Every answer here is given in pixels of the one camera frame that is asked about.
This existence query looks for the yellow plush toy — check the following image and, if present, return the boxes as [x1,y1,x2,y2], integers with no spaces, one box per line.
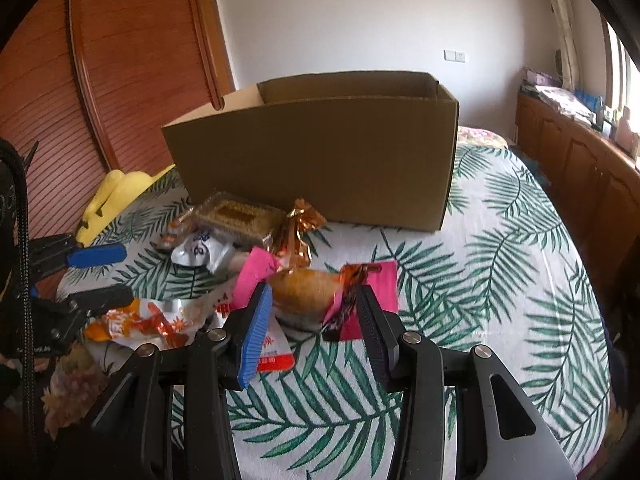
[75,169,176,248]

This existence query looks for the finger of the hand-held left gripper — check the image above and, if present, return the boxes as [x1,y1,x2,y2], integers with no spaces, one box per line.
[31,284,136,357]
[29,234,128,281]

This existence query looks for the folded cloth pile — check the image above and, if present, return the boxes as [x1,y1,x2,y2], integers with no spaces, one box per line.
[532,85,598,126]

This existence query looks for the pale curtain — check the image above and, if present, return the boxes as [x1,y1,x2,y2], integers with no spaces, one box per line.
[537,0,581,91]

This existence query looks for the window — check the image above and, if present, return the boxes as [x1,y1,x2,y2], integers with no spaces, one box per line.
[600,15,640,116]

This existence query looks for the gold foil candy wrapper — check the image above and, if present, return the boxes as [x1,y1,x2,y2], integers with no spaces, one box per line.
[270,198,328,271]

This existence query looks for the wooden cabinet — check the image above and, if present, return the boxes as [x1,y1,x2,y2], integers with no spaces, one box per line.
[515,90,640,311]

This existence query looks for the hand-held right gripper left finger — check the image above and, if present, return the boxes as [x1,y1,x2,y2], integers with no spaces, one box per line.
[60,282,275,480]

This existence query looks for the orange snack packet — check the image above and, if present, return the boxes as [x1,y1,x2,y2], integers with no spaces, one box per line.
[82,297,216,351]

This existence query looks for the silver snack packet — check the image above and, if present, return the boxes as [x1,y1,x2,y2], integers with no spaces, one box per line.
[171,227,236,273]

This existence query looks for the orange wrapped candy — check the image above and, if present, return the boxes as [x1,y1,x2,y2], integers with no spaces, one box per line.
[152,212,196,253]

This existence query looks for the blue packs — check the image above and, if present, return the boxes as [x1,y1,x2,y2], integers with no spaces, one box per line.
[575,89,606,111]

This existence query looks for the floral blanket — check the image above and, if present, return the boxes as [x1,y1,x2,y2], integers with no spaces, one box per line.
[40,126,510,441]

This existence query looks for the red and white snack packet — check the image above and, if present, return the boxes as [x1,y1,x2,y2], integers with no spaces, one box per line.
[200,295,296,373]

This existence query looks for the wooden headboard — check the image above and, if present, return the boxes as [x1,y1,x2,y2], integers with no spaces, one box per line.
[0,0,236,301]

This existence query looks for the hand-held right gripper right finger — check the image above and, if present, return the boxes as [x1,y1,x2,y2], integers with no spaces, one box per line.
[355,284,577,480]

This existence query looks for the brown cardboard box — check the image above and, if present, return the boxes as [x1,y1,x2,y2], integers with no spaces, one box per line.
[161,71,460,233]

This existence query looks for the pink pastry packet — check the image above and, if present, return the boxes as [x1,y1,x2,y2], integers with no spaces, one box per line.
[232,246,401,341]

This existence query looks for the clear sesame candy box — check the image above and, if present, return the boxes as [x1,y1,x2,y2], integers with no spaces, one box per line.
[192,192,286,251]

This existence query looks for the black braided cable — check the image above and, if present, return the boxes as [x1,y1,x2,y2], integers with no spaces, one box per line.
[0,137,41,441]

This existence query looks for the pink bottle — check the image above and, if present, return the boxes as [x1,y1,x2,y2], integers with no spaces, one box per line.
[615,119,640,158]

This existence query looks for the dark red snack stick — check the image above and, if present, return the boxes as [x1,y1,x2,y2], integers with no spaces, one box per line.
[320,262,383,343]

